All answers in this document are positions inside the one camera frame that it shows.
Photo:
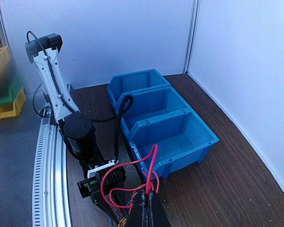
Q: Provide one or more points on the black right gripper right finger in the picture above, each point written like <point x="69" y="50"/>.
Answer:
<point x="156" y="213"/>

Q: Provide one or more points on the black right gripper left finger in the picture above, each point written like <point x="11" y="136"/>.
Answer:
<point x="138" y="214"/>

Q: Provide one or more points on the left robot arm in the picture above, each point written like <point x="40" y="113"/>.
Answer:
<point x="65" y="130"/>

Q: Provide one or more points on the blue plastic bin right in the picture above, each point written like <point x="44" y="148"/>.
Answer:
<point x="183" y="138"/>

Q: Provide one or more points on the blue plastic bin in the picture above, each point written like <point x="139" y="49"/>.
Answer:
<point x="134" y="82"/>
<point x="152" y="103"/>
<point x="183" y="138"/>

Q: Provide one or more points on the left circuit board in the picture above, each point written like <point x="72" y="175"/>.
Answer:
<point x="46" y="112"/>

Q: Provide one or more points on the blue plastic bin left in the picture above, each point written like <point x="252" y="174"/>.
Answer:
<point x="134" y="82"/>

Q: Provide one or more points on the blue plastic bin middle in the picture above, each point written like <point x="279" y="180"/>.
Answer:
<point x="152" y="103"/>

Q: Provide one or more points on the green plastic crate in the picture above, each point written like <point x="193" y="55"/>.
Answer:
<point x="10" y="86"/>

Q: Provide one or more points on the yellow plastic crate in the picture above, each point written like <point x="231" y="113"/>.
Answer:
<point x="14" y="108"/>

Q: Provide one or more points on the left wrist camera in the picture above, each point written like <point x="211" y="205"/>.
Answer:
<point x="98" y="172"/>

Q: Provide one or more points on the aluminium front rail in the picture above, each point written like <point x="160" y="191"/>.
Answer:
<point x="50" y="200"/>

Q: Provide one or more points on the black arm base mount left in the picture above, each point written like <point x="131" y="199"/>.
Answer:
<point x="58" y="124"/>

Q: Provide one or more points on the left aluminium frame post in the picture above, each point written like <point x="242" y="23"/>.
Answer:
<point x="191" y="34"/>

